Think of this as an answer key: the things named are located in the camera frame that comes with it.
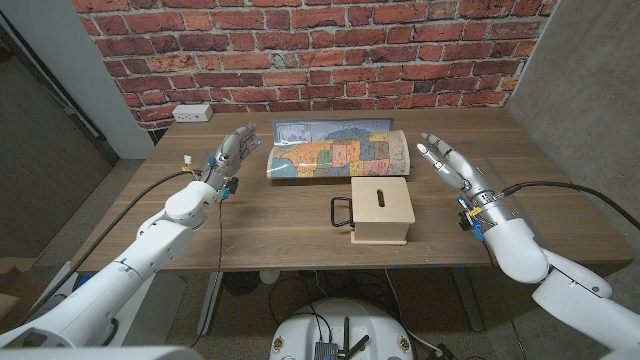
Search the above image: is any white floor cable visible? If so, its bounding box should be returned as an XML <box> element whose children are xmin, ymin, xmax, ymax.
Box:
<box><xmin>383</xmin><ymin>269</ymin><xmax>442</xmax><ymax>358</ymax></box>

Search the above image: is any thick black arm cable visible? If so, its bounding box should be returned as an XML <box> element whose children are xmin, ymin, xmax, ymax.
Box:
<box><xmin>19</xmin><ymin>169</ymin><xmax>204</xmax><ymax>326</ymax></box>
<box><xmin>501</xmin><ymin>180</ymin><xmax>640</xmax><ymax>232</ymax></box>

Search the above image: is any black floor cable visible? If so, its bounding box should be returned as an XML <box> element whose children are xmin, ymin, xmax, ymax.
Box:
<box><xmin>267</xmin><ymin>272</ymin><xmax>397</xmax><ymax>329</ymax></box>

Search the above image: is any red brick printed backdrop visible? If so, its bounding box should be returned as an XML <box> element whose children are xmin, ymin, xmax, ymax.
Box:
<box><xmin>71</xmin><ymin>0</ymin><xmax>559</xmax><ymax>132</ymax></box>

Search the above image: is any grey metal table leg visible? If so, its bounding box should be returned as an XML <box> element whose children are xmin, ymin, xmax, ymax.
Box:
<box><xmin>196</xmin><ymin>272</ymin><xmax>225</xmax><ymax>337</ymax></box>
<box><xmin>452</xmin><ymin>267</ymin><xmax>485</xmax><ymax>333</ymax></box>

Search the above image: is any thin black cable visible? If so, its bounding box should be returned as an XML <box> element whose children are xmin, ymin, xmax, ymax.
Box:
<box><xmin>189</xmin><ymin>197</ymin><xmax>225</xmax><ymax>349</ymax></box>

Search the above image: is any light wooden slotted box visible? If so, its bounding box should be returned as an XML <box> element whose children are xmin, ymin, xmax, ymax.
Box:
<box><xmin>349</xmin><ymin>176</ymin><xmax>417</xmax><ymax>247</ymax></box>

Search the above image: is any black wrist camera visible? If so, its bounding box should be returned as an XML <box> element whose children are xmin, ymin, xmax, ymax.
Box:
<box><xmin>221</xmin><ymin>176</ymin><xmax>241</xmax><ymax>203</ymax></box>
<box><xmin>456</xmin><ymin>195</ymin><xmax>488</xmax><ymax>243</ymax></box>

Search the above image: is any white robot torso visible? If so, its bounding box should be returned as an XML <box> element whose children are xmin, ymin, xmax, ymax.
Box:
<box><xmin>268</xmin><ymin>298</ymin><xmax>416</xmax><ymax>360</ymax></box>

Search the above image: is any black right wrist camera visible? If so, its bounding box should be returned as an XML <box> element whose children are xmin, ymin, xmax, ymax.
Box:
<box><xmin>456</xmin><ymin>195</ymin><xmax>488</xmax><ymax>243</ymax></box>

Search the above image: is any white power strip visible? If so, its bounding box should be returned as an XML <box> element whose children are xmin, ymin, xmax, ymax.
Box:
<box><xmin>171</xmin><ymin>103</ymin><xmax>215</xmax><ymax>124</ymax></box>

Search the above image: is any rolled colourful map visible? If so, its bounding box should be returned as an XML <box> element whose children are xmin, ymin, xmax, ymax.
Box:
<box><xmin>266</xmin><ymin>117</ymin><xmax>412</xmax><ymax>181</ymax></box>

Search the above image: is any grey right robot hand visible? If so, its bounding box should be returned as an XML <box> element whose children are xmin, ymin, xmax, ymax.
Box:
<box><xmin>416</xmin><ymin>132</ymin><xmax>495</xmax><ymax>197</ymax></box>

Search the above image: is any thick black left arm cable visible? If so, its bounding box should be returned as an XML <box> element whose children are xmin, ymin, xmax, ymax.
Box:
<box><xmin>19</xmin><ymin>169</ymin><xmax>204</xmax><ymax>326</ymax></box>

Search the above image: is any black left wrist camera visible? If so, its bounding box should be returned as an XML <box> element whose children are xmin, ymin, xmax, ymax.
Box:
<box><xmin>221</xmin><ymin>176</ymin><xmax>241</xmax><ymax>203</ymax></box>

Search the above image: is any blue foot pad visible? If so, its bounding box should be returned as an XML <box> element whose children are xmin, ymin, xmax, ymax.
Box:
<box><xmin>72</xmin><ymin>272</ymin><xmax>97</xmax><ymax>292</ymax></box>

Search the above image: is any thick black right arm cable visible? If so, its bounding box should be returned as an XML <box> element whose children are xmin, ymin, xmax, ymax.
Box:
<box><xmin>501</xmin><ymin>180</ymin><xmax>640</xmax><ymax>232</ymax></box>

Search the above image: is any brown cardboard box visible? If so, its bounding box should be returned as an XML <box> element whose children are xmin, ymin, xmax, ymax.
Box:
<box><xmin>0</xmin><ymin>256</ymin><xmax>49</xmax><ymax>334</ymax></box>

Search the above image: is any white robot chest panel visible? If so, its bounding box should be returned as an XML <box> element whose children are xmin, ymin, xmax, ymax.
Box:
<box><xmin>0</xmin><ymin>346</ymin><xmax>204</xmax><ymax>360</ymax></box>

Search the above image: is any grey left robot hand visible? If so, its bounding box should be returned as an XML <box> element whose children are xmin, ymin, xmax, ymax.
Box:
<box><xmin>208</xmin><ymin>123</ymin><xmax>261</xmax><ymax>187</ymax></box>

